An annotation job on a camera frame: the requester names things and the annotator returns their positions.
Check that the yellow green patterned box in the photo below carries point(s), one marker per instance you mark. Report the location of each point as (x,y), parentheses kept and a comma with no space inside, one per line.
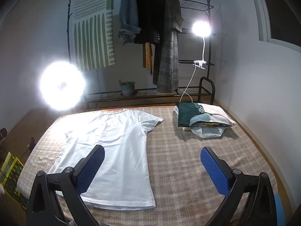
(11,169)

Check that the black metal chair frame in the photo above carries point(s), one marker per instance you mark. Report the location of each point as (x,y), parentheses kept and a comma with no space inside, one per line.
(212,87)

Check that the white clip lamp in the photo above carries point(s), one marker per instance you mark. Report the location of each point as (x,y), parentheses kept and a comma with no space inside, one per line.
(201,29)

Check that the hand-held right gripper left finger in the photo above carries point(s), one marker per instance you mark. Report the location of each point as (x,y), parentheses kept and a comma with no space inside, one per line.
(91,167)

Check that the white t-shirt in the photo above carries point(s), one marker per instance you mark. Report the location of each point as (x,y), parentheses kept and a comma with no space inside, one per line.
(112,136)

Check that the black power plug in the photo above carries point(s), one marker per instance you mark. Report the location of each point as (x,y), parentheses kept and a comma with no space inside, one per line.
(31,143)

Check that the dark green folded cloth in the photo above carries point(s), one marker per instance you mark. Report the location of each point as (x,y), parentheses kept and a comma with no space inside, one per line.
(185,115)

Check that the denim jacket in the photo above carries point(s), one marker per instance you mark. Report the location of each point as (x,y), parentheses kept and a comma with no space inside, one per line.
(128,16)

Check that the green striped white cloth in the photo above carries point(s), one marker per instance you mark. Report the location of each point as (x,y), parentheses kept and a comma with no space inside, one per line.
(94,40)

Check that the yellow scarf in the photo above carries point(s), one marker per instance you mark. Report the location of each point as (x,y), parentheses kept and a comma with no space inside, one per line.
(147,56)

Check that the light blue folded cloth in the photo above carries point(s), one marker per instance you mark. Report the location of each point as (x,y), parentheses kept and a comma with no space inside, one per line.
(207,132)

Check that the black jacket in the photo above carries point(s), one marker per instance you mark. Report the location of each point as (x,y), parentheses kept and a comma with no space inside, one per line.
(147,16)

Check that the beige plaid blanket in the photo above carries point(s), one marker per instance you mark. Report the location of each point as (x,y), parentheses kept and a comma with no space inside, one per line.
(183,160)

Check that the black metal clothes rack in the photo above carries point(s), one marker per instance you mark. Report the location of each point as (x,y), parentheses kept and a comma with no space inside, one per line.
(105,94)

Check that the grey plaid coat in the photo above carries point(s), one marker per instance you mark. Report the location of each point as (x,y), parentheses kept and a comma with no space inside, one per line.
(169,63)

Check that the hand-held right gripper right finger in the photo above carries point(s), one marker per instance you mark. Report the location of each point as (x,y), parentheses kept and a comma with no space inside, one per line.
(215,171)

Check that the blue plastic object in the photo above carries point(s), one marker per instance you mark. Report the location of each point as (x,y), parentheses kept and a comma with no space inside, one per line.
(279,207)

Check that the window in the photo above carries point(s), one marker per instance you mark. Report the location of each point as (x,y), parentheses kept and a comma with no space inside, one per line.
(282,16)

